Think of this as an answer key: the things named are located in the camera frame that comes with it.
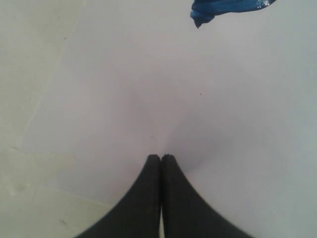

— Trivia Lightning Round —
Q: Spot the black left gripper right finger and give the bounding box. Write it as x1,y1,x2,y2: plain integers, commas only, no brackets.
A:
161,154,250,238

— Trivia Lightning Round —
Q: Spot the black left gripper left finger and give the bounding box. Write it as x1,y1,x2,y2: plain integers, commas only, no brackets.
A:
78,155,161,238

